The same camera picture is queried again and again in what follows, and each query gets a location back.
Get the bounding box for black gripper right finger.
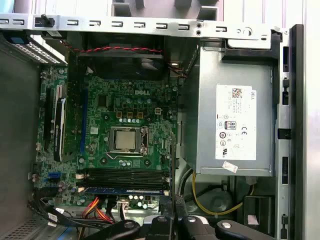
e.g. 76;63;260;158
175;196;276;240

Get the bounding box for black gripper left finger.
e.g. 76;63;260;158
106;197;175;240

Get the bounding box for RAM stick with blue label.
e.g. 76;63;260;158
83;187;167;197

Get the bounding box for black RAM slot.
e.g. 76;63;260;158
84;167;171;175
84;180;171;188

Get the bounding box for RAM slot with white clips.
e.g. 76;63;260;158
76;172;171;181

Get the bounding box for black expansion slot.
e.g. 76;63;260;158
43;87;55;151

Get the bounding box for metal CPU socket cover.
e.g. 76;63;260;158
109;126;149;156

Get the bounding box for silver CPU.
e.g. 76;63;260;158
113;129;137;151

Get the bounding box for silver power supply unit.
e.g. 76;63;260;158
194;46;276;177

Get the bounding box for green Dell motherboard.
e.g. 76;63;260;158
32;64;181;211

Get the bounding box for black Nvidia graphics card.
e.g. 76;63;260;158
52;97;68;162

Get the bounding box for black case fan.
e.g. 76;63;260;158
74;32;166;81

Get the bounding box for black PC case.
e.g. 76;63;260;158
0;13;307;240

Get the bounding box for blue card retention latch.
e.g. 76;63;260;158
6;33;30;46

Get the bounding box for yellow wire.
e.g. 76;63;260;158
191;171;255;216

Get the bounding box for white wire bundle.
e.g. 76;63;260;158
116;198;130;220

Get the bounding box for orange and red wires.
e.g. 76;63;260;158
83;196;113;224

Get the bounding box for black cable bundle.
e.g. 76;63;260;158
27;196;121;227

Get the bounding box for wire socket locking lever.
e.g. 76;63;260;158
140;126;149;154

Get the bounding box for red and black twisted wire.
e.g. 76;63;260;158
59;39;165;55

